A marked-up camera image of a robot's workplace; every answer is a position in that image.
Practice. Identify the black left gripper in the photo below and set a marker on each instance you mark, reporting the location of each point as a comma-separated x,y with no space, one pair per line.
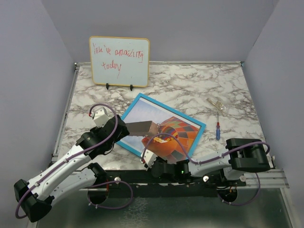
124,133

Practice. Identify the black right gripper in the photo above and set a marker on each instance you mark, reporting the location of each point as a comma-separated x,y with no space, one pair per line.
159,158

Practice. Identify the blue picture frame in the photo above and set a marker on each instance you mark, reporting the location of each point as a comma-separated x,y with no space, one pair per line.
166,132

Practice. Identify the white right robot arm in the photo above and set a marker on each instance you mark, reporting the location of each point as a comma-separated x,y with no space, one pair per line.
238,157

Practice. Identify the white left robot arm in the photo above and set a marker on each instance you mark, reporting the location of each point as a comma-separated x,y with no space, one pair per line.
74,171

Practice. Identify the black whiteboard stand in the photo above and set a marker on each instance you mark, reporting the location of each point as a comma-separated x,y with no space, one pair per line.
131,87

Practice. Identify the blue red screwdriver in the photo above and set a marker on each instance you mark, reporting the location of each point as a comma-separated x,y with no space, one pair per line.
218,128

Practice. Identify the white dry-erase board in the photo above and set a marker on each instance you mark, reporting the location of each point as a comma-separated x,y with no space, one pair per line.
120,61

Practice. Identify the clear bag of hardware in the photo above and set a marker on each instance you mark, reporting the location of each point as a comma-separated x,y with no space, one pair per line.
219,106

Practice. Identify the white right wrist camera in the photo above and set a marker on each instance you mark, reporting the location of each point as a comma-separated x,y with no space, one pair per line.
148,159

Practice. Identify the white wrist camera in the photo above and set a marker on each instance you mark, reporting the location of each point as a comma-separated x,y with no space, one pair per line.
148,159
100,117

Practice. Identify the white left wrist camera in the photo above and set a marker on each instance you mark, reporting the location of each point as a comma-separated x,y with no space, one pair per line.
100,117

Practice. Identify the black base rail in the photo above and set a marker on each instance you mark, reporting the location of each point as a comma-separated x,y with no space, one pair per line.
140,183

